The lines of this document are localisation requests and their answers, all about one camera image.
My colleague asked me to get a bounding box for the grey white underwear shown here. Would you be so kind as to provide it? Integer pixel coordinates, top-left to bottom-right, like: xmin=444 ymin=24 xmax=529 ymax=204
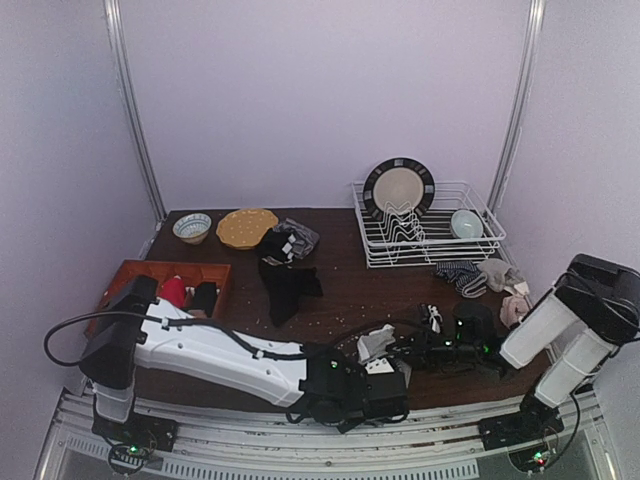
xmin=356 ymin=324 xmax=395 ymax=365

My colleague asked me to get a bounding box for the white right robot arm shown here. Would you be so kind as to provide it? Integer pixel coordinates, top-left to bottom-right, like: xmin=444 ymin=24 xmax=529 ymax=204
xmin=387 ymin=254 xmax=639 ymax=450

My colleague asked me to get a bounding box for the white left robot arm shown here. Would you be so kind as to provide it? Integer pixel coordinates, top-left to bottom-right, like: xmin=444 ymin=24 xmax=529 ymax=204
xmin=43 ymin=275 xmax=409 ymax=442

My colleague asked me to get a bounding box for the blue striped underwear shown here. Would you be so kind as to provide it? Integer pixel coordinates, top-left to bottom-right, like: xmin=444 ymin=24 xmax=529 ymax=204
xmin=434 ymin=260 xmax=487 ymax=299

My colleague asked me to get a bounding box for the black underwear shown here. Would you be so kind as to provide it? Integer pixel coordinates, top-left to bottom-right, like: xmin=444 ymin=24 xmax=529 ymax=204
xmin=255 ymin=229 xmax=324 ymax=328

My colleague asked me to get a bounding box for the grey underwear pile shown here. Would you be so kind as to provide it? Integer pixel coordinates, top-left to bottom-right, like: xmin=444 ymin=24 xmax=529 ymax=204
xmin=273 ymin=218 xmax=320 ymax=260

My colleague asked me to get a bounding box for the grey cloth by rack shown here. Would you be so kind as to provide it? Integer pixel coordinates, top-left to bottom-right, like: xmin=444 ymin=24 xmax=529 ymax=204
xmin=477 ymin=258 xmax=523 ymax=292

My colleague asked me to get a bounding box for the light green bowl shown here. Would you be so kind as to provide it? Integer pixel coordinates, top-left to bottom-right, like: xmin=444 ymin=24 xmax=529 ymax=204
xmin=450 ymin=209 xmax=484 ymax=239

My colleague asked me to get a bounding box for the black rolled cloth in box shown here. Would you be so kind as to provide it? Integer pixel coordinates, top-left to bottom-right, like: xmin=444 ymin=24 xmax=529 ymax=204
xmin=190 ymin=282 xmax=218 ymax=318

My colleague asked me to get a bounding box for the black rimmed beige plate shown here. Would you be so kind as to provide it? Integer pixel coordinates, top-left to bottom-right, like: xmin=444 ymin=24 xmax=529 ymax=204
xmin=362 ymin=157 xmax=436 ymax=221

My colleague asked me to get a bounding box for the yellow dotted plate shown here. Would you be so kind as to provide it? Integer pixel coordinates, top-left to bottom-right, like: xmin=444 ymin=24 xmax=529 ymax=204
xmin=216 ymin=208 xmax=279 ymax=250

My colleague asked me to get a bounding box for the brown wooden organizer box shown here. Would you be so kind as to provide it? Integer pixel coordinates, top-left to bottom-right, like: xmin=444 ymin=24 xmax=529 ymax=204
xmin=98 ymin=260 xmax=232 ymax=319

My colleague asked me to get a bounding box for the red rolled cloth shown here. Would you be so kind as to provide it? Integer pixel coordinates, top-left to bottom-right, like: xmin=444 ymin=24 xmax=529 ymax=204
xmin=158 ymin=275 xmax=187 ymax=309

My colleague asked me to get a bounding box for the blue patterned bowl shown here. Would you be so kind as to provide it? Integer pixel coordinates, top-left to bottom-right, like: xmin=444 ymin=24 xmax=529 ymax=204
xmin=172 ymin=213 xmax=212 ymax=245

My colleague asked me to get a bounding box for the metal front rail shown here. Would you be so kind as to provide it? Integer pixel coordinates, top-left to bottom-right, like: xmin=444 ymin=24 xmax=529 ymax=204
xmin=34 ymin=393 xmax=623 ymax=479

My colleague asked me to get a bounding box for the white wire dish rack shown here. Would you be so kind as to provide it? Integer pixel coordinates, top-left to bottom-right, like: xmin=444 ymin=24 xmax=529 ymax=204
xmin=352 ymin=181 xmax=506 ymax=268

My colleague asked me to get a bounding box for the right metal corner post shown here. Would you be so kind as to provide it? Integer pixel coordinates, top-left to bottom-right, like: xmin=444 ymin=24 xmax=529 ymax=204
xmin=487 ymin=0 xmax=547 ymax=214

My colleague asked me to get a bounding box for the metal corner post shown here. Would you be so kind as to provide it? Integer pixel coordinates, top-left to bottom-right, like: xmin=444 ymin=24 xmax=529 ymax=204
xmin=487 ymin=0 xmax=547 ymax=214
xmin=103 ymin=0 xmax=167 ymax=223

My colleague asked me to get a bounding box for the left metal corner post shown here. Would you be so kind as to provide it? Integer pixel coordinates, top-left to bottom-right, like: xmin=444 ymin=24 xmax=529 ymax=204
xmin=103 ymin=0 xmax=167 ymax=223

